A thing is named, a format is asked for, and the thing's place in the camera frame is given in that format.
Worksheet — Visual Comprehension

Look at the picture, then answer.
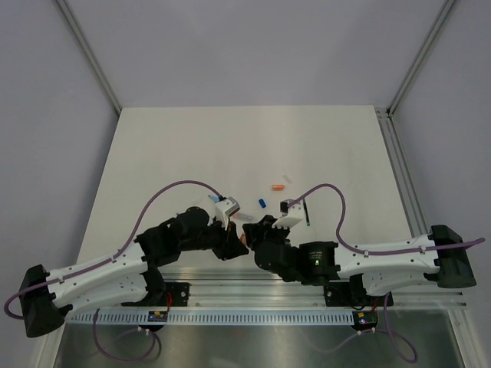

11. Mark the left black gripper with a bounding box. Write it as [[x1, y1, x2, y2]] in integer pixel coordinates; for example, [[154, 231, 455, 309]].
[[180, 213, 247, 259]]

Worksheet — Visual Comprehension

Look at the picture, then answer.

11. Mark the blue highlighter pen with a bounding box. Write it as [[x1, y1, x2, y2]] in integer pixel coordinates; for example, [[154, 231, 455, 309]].
[[208, 195, 223, 203]]

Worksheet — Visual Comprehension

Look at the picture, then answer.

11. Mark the grey orange-tipped marker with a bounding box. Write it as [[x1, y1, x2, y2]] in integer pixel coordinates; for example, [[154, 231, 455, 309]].
[[233, 212, 255, 222]]

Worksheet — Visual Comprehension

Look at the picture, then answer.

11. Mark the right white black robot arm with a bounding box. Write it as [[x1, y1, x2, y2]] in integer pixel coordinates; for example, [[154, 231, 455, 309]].
[[242, 215, 476, 304]]

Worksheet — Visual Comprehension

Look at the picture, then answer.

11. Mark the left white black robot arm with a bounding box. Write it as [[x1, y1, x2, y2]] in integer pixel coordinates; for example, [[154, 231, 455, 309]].
[[19, 207, 249, 338]]

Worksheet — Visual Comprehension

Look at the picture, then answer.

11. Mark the black green-tipped pen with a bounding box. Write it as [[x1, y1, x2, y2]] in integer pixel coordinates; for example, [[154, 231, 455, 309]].
[[302, 199, 311, 227]]

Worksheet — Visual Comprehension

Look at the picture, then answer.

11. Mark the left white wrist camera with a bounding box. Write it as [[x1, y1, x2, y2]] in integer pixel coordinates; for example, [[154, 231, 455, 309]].
[[215, 197, 240, 228]]

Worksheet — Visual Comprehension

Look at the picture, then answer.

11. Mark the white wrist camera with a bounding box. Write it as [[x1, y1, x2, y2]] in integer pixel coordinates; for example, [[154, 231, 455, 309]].
[[272, 199, 305, 229], [215, 197, 240, 228]]

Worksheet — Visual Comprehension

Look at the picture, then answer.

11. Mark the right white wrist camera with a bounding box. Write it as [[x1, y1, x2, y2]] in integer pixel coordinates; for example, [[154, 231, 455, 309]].
[[272, 199, 305, 229]]

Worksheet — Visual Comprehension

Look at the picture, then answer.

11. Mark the aluminium front rail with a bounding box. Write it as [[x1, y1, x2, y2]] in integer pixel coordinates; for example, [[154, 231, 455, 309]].
[[160, 268, 467, 311]]

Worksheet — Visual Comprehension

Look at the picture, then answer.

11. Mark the aluminium rail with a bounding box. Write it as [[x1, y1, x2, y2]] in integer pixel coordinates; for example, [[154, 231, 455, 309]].
[[374, 107, 430, 235], [160, 268, 467, 311]]

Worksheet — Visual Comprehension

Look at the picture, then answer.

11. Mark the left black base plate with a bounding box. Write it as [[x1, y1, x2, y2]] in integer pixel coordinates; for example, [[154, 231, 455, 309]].
[[162, 282, 190, 307]]

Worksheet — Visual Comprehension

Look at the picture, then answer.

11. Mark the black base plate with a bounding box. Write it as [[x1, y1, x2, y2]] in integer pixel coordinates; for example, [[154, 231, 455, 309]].
[[323, 282, 385, 310], [162, 282, 190, 307]]

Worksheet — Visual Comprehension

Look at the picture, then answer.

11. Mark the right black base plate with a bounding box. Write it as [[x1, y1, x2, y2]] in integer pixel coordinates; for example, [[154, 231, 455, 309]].
[[323, 282, 385, 310]]

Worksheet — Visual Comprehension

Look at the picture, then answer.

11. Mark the white slotted cable duct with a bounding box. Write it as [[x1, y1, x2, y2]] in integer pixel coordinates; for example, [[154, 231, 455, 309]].
[[69, 308, 354, 326]]

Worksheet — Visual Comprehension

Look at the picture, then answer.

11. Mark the right side aluminium rail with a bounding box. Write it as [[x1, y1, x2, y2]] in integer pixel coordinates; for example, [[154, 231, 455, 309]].
[[374, 107, 430, 235]]

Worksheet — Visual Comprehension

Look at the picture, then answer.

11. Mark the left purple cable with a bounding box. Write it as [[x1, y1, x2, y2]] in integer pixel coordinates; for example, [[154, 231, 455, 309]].
[[3, 179, 223, 320]]

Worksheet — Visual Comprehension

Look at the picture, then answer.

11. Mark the right aluminium frame post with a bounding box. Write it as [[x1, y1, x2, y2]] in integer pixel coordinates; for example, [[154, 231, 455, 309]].
[[386, 0, 460, 118]]

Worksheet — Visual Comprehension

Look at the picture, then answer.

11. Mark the aluminium frame post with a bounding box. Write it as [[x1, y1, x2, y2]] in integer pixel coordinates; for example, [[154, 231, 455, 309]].
[[386, 0, 460, 118], [53, 0, 123, 116]]

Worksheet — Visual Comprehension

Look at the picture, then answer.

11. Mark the left aluminium frame post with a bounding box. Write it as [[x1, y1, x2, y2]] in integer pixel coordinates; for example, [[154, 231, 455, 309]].
[[53, 0, 123, 116]]

